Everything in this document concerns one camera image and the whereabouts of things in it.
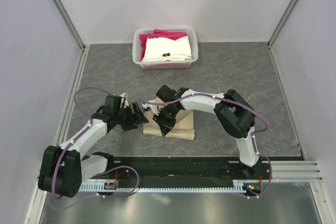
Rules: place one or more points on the blue slotted cable duct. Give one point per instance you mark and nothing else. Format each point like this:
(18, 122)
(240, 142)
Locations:
(100, 186)

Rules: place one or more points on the beige cloth napkin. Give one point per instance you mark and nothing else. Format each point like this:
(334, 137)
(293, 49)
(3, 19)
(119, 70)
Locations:
(183, 129)

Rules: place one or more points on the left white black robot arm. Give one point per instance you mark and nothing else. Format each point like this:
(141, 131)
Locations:
(66, 166)

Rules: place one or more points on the white plastic basket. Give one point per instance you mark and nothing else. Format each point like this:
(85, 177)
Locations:
(136, 49)

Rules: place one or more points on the left aluminium frame post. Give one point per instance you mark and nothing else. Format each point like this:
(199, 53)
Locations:
(67, 20)

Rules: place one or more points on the white folded shirt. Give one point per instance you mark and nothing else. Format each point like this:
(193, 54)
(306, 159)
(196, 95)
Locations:
(163, 49)

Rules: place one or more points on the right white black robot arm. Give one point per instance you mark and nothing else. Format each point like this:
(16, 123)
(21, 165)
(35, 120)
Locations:
(234, 114)

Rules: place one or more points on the aluminium frame post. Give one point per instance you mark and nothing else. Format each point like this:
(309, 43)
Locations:
(280, 25)
(67, 20)

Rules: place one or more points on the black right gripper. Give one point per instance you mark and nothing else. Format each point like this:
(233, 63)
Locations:
(166, 126)

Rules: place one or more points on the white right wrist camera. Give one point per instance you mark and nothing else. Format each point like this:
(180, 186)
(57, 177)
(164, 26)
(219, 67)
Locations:
(150, 106)

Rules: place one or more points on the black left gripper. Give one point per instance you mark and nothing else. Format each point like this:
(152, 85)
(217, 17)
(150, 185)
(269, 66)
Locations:
(130, 125)

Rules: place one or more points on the right aluminium frame post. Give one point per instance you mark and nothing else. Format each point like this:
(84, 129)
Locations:
(280, 25)

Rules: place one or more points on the pink folded garment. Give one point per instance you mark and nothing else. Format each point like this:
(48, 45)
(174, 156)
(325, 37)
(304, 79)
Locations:
(159, 34)

